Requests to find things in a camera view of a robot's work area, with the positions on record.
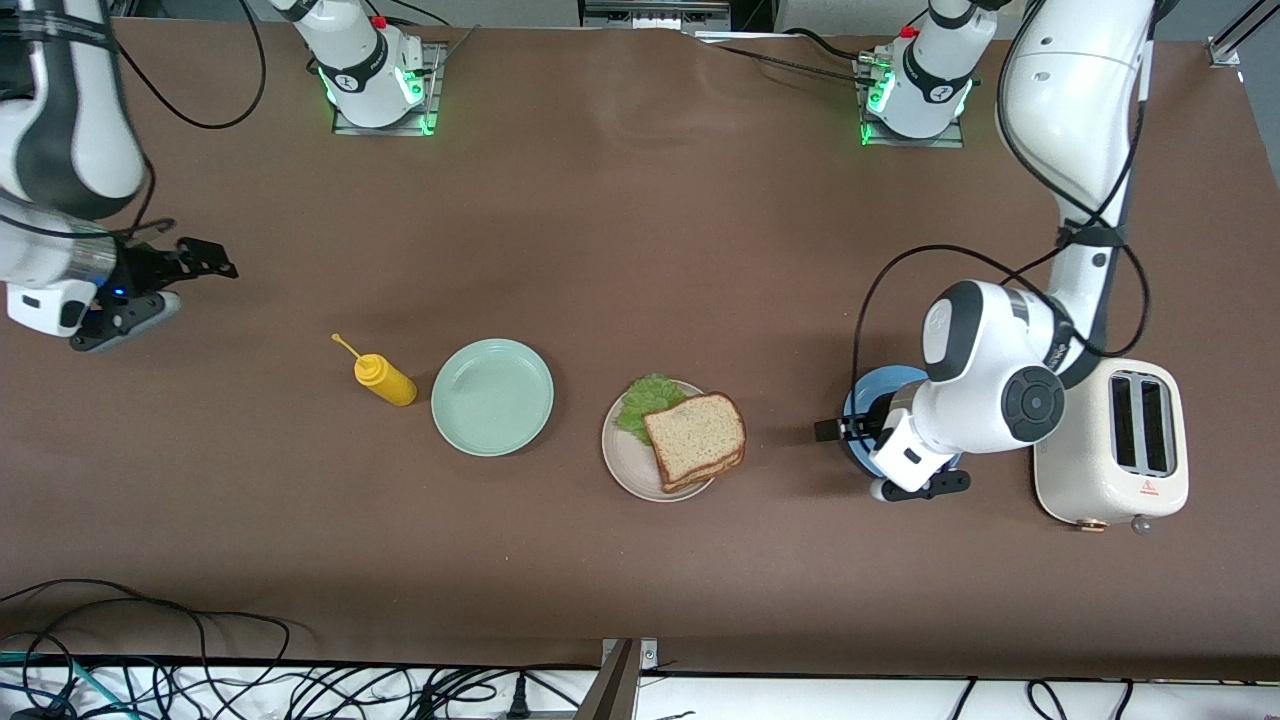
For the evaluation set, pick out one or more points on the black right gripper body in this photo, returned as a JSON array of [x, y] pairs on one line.
[[143, 269]]

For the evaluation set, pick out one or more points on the brown bread slice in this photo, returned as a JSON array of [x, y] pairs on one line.
[[695, 435], [700, 482]]

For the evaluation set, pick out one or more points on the green lettuce leaf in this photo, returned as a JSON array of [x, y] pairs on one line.
[[640, 405]]

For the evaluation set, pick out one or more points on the yellow mustard squeeze bottle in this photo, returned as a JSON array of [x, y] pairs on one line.
[[385, 382]]

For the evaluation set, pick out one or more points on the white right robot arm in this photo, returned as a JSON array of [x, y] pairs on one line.
[[60, 130]]

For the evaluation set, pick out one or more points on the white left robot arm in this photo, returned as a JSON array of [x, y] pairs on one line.
[[1070, 100]]

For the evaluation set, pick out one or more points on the blue plate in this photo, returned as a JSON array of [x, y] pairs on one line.
[[875, 385]]

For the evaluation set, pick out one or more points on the beige plate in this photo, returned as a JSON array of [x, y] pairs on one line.
[[625, 465]]

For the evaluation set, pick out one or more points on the pale green plate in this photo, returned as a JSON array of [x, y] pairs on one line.
[[492, 398]]

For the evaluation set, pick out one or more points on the white two-slot toaster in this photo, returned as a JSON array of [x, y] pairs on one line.
[[1110, 460]]

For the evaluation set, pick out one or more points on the white shelf board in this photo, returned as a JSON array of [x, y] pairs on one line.
[[800, 700]]

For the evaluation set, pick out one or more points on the black power plug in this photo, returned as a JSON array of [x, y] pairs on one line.
[[518, 695]]

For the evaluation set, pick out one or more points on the grey metal bracket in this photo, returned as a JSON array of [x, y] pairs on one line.
[[615, 690]]

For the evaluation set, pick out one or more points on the aluminium frame profile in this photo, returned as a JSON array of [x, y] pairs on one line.
[[650, 15]]

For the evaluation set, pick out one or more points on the aluminium strut with bracket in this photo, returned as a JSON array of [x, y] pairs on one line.
[[1225, 50]]

